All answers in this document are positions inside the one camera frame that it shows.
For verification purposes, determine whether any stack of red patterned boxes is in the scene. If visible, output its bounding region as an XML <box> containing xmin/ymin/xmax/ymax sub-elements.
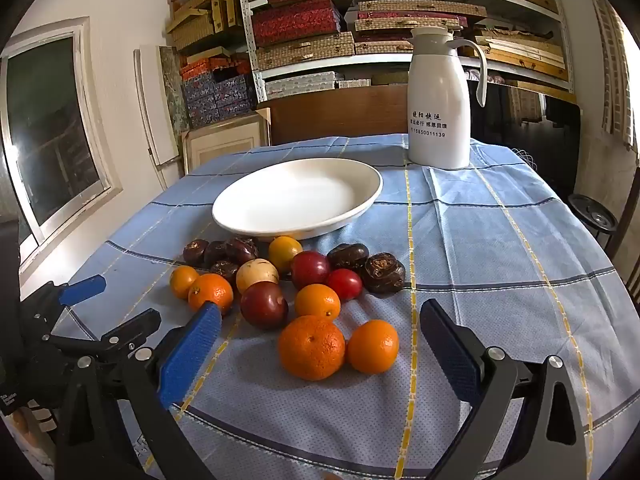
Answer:
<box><xmin>251</xmin><ymin>0</ymin><xmax>357</xmax><ymax>48</ymax></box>

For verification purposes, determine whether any white framed window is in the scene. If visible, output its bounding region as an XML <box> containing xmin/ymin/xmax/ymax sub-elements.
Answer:
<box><xmin>0</xmin><ymin>17</ymin><xmax>123</xmax><ymax>261</ymax></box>

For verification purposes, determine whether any bright red plum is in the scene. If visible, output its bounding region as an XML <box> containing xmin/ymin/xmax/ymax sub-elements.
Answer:
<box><xmin>290</xmin><ymin>251</ymin><xmax>331</xmax><ymax>291</ymax></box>

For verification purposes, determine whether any large mandarin orange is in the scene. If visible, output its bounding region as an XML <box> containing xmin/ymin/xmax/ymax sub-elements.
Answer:
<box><xmin>277</xmin><ymin>315</ymin><xmax>347</xmax><ymax>382</ymax></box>

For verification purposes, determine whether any white thermos jug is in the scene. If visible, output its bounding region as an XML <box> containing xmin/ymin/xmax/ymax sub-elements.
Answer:
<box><xmin>406</xmin><ymin>26</ymin><xmax>488</xmax><ymax>170</ymax></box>

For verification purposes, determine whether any stack of pale wooden frames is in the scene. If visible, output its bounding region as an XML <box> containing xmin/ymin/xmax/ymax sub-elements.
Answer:
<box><xmin>591</xmin><ymin>0</ymin><xmax>638</xmax><ymax>148</ymax></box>

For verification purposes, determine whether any stack of orange boxes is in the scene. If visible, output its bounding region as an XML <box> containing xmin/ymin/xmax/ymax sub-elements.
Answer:
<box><xmin>179</xmin><ymin>57</ymin><xmax>251</xmax><ymax>81</ymax></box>

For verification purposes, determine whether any red cherry tomato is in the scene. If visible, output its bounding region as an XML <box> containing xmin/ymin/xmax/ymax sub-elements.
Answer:
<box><xmin>326</xmin><ymin>268</ymin><xmax>363</xmax><ymax>302</ymax></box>

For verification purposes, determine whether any cream round fruit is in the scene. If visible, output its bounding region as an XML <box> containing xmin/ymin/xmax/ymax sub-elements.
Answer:
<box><xmin>236</xmin><ymin>258</ymin><xmax>280</xmax><ymax>293</ymax></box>

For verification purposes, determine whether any cream framed board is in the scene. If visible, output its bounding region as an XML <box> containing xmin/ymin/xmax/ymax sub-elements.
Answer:
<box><xmin>181</xmin><ymin>109</ymin><xmax>271</xmax><ymax>173</ymax></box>

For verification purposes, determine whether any stack of blue patterned boxes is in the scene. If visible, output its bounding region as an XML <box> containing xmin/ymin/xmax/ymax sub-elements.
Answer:
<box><xmin>181</xmin><ymin>72</ymin><xmax>258</xmax><ymax>130</ymax></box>

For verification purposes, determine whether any small yellow-orange citrus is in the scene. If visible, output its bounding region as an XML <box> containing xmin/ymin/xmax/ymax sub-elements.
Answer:
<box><xmin>268</xmin><ymin>236</ymin><xmax>304</xmax><ymax>274</ymax></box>

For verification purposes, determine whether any small mandarin orange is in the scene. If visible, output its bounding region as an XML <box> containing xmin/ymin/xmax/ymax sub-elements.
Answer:
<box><xmin>169</xmin><ymin>265</ymin><xmax>200</xmax><ymax>300</ymax></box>
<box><xmin>294</xmin><ymin>283</ymin><xmax>342</xmax><ymax>322</ymax></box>

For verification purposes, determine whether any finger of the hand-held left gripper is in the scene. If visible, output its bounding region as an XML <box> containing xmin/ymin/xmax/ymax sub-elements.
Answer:
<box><xmin>47</xmin><ymin>308</ymin><xmax>162</xmax><ymax>367</ymax></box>
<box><xmin>22</xmin><ymin>275</ymin><xmax>107</xmax><ymax>323</ymax></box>

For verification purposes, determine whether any brown wooden board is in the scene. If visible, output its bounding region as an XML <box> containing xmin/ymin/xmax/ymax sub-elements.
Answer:
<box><xmin>257</xmin><ymin>85</ymin><xmax>412</xmax><ymax>146</ymax></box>

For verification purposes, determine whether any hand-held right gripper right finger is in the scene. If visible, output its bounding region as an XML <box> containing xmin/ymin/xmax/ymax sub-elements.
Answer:
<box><xmin>420</xmin><ymin>299</ymin><xmax>587</xmax><ymax>480</ymax></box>

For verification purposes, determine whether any stack of tan woven boxes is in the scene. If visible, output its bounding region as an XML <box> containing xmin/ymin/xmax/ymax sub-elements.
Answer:
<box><xmin>246</xmin><ymin>0</ymin><xmax>488</xmax><ymax>72</ymax></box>

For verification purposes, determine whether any black round stand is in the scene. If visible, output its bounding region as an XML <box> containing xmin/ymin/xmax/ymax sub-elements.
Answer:
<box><xmin>567</xmin><ymin>192</ymin><xmax>619</xmax><ymax>262</ymax></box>

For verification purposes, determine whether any stack of yellow wooden boxes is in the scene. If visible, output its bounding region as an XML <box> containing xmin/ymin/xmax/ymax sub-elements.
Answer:
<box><xmin>166</xmin><ymin>0</ymin><xmax>242</xmax><ymax>55</ymax></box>

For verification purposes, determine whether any blue checked tablecloth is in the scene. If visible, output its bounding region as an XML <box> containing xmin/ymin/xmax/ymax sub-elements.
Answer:
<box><xmin>52</xmin><ymin>134</ymin><xmax>640</xmax><ymax>480</ymax></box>

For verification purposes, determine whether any white flat panel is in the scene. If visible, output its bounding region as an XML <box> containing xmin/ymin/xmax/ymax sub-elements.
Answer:
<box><xmin>134</xmin><ymin>44</ymin><xmax>181</xmax><ymax>167</ymax></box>

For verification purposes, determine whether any dark red plum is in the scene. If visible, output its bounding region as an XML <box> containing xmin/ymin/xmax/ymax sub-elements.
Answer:
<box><xmin>240</xmin><ymin>281</ymin><xmax>289</xmax><ymax>331</ymax></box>

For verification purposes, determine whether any stack of flat wooden cases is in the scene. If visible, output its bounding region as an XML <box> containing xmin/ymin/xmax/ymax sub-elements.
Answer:
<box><xmin>440</xmin><ymin>0</ymin><xmax>572</xmax><ymax>83</ymax></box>

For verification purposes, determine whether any white oval plate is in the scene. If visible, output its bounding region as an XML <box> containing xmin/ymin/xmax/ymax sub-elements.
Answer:
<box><xmin>212</xmin><ymin>158</ymin><xmax>384</xmax><ymax>241</ymax></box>

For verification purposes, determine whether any grey marbled panel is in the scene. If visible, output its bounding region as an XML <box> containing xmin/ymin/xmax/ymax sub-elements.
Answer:
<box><xmin>159</xmin><ymin>46</ymin><xmax>192</xmax><ymax>133</ymax></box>

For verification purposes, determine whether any stack of white patterned boxes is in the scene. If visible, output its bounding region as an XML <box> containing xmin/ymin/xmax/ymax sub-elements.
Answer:
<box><xmin>264</xmin><ymin>71</ymin><xmax>373</xmax><ymax>101</ymax></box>

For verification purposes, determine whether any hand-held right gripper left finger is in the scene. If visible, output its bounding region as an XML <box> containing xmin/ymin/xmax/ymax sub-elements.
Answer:
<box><xmin>55</xmin><ymin>302</ymin><xmax>223</xmax><ymax>480</ymax></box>

